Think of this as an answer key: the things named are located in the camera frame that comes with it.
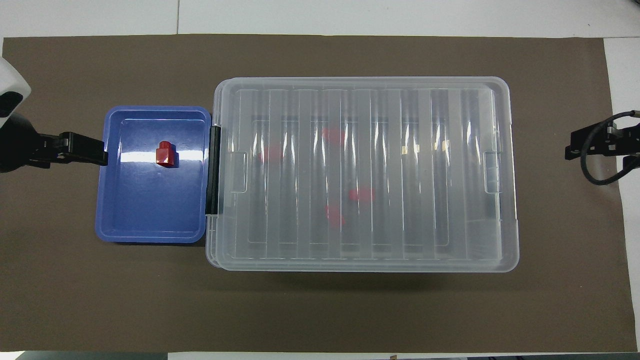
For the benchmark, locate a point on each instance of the clear plastic storage box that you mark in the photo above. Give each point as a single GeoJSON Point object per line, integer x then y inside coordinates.
{"type": "Point", "coordinates": [211, 240]}

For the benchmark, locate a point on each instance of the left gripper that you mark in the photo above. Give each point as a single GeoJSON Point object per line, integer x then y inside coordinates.
{"type": "Point", "coordinates": [17, 145]}

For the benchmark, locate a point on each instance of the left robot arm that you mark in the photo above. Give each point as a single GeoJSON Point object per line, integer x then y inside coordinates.
{"type": "Point", "coordinates": [11, 80]}

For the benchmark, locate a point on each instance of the blue plastic tray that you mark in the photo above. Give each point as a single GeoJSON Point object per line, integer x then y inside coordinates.
{"type": "Point", "coordinates": [145, 205]}

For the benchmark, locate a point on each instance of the red block with stud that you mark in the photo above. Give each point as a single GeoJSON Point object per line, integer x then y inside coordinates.
{"type": "Point", "coordinates": [165, 154]}

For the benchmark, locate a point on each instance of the black box latch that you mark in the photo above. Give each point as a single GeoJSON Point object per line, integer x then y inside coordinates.
{"type": "Point", "coordinates": [214, 170]}

